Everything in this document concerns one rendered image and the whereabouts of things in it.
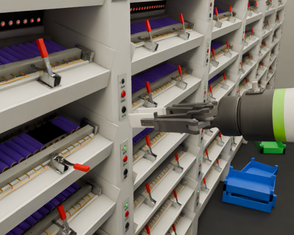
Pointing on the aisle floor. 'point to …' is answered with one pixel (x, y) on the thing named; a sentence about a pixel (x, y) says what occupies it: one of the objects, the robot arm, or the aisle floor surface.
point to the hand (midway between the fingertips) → (147, 117)
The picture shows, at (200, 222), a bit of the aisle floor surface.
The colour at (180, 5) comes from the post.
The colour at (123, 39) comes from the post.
